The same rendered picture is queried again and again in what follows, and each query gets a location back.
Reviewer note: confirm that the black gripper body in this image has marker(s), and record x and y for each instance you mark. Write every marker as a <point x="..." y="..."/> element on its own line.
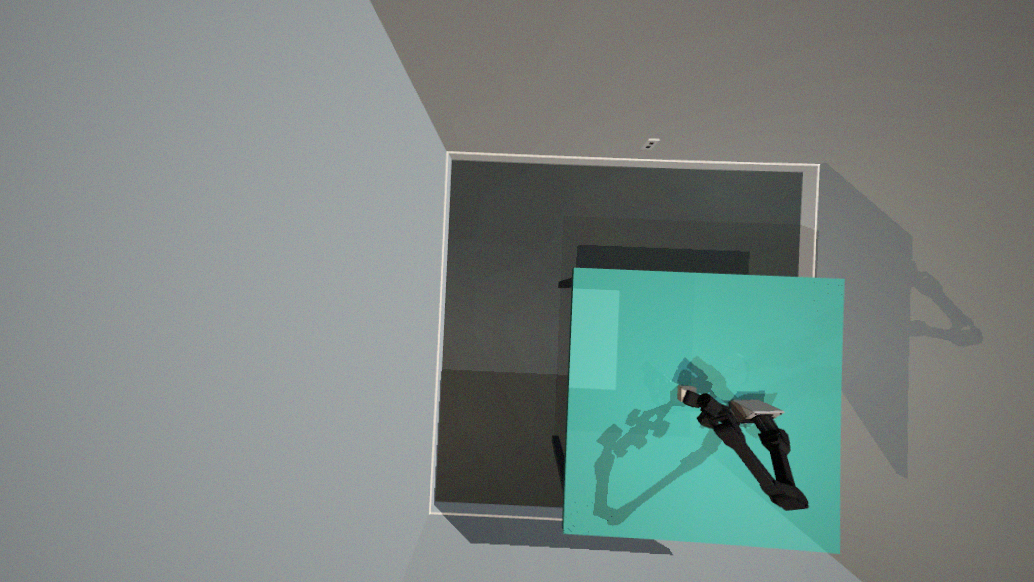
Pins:
<point x="690" y="399"/>

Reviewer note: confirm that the beige block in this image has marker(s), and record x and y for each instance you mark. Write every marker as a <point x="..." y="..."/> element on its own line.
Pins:
<point x="682" y="389"/>

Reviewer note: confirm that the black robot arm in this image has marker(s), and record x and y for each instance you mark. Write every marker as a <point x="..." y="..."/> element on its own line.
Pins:
<point x="781" y="491"/>

